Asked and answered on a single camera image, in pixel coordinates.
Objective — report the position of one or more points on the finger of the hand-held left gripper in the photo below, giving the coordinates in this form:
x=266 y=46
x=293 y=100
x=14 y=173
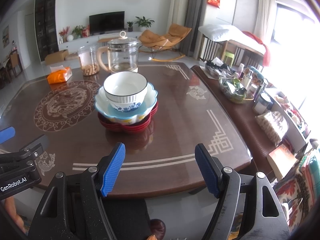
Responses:
x=37 y=145
x=7 y=134

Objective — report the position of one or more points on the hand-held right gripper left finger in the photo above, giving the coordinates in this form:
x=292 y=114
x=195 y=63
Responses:
x=112 y=170

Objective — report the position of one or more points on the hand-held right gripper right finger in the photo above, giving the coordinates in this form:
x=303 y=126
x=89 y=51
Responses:
x=207 y=170

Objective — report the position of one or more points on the red flower-shaped plate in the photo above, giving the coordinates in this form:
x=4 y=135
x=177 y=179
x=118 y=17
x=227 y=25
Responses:
x=125 y=128
x=125 y=125
x=125 y=131

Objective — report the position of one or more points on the white bowl with blue flowers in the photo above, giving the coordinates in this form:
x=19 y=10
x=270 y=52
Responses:
x=125 y=107

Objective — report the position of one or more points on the scalloped white and blue bowl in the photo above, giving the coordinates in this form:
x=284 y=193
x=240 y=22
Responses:
x=101 y=105

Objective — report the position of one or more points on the white ribbed bowl black rim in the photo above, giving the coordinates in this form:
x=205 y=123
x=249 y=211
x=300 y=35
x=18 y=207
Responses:
x=125 y=87

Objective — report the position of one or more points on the person's left forearm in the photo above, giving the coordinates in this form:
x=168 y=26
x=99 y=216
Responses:
x=12 y=210

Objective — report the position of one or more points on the brown side table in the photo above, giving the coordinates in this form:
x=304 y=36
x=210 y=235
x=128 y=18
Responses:
x=240 y=120

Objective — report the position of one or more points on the wooden dining chair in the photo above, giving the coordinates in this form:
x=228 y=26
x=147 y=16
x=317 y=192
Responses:
x=15 y=63

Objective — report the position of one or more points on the orange tissue pack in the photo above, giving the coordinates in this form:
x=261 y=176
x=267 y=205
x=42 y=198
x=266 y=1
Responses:
x=58 y=76

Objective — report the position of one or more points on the dark red round object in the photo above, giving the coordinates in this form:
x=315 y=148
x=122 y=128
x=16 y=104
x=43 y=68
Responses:
x=157 y=228

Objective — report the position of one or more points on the paperback book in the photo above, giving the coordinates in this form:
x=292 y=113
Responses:
x=282 y=160

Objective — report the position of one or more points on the clear snack packet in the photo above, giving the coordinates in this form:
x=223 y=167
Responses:
x=272 y=128

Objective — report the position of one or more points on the cardboard box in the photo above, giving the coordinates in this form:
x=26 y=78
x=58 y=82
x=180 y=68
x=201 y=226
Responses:
x=56 y=57

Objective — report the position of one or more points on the floral printed blanket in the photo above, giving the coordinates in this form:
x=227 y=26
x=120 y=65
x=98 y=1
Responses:
x=300 y=187

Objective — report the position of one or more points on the clear plastic jar of biscuits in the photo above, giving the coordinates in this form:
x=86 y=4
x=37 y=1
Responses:
x=88 y=60

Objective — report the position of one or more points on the white round vase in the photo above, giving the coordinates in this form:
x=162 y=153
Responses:
x=70 y=37

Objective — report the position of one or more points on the white television cabinet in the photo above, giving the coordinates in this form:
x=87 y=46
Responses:
x=80 y=41

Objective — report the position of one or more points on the red flowers in vase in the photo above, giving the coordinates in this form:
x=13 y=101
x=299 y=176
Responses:
x=63 y=33

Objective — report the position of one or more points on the green plastic stool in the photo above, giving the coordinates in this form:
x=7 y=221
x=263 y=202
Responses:
x=228 y=56

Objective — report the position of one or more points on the tall black display cabinet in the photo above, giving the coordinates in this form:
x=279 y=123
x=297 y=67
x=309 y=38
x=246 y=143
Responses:
x=46 y=22

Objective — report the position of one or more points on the wooden slatted bed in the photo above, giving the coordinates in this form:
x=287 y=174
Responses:
x=212 y=50

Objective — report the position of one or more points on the green leafy potted plant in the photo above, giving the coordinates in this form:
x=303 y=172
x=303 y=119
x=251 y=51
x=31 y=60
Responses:
x=78 y=30

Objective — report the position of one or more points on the red gift box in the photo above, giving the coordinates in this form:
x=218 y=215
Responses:
x=85 y=32

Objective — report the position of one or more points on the small wooden bench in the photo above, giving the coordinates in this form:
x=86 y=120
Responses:
x=105 y=40

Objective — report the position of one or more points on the red cloth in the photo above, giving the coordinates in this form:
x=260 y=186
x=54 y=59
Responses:
x=265 y=50

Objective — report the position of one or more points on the white pillow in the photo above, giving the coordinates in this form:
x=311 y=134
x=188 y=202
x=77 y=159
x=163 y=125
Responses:
x=220 y=32

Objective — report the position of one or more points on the black flat television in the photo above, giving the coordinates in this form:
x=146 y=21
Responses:
x=106 y=22

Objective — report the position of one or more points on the orange rocking chair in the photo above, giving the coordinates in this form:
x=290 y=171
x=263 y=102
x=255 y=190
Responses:
x=172 y=33

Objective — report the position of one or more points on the small plant in dark pot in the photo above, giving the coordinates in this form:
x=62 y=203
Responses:
x=130 y=27

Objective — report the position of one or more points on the large plant in white pot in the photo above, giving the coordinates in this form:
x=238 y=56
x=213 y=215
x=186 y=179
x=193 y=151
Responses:
x=143 y=23

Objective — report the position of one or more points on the grey curtain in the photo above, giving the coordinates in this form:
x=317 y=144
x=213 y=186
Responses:
x=196 y=17

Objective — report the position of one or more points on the standing air conditioner with cover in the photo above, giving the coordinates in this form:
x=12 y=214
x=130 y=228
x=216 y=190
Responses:
x=177 y=7

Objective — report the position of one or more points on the white curtain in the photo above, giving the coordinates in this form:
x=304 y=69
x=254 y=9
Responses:
x=266 y=15

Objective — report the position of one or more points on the framed wall painting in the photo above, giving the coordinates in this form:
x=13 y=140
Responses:
x=5 y=36

